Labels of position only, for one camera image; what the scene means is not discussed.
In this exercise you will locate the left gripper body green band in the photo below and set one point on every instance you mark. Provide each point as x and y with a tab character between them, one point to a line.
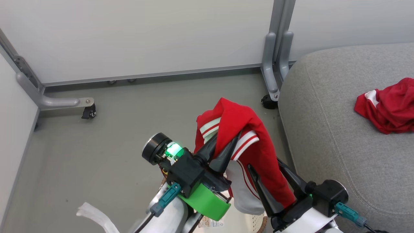
207	200

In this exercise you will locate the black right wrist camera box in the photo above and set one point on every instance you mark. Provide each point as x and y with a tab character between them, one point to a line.
330	197

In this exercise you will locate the white partition panel with levelling feet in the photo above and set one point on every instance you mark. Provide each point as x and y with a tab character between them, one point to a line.
129	38

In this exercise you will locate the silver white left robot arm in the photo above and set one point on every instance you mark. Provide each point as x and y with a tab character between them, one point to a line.
171	216

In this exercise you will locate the white partition panel grey frame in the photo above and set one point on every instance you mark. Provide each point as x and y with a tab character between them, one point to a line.
13	129
355	22

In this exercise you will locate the black castor wheel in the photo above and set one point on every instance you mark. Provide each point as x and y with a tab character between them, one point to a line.
268	102
88	112

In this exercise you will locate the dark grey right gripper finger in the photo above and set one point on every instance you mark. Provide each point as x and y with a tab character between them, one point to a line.
296	184
266	197

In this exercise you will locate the grey upright partition foot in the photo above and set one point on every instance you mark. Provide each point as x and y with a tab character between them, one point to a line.
270	71
286	55

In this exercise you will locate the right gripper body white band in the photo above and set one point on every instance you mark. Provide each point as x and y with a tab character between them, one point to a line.
300	216

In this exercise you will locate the grey curved partition foot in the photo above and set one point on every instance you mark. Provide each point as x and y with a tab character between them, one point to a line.
55	103

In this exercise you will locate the grey fabric sofa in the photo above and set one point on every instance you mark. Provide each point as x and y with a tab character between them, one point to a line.
339	129

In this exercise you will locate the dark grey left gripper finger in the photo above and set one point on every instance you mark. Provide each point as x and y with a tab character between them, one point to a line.
224	158
206	152

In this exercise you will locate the red garment with white patch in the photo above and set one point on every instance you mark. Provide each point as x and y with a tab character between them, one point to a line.
391	106

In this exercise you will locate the red white striped jacket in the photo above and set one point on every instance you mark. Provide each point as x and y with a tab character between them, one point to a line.
233	116

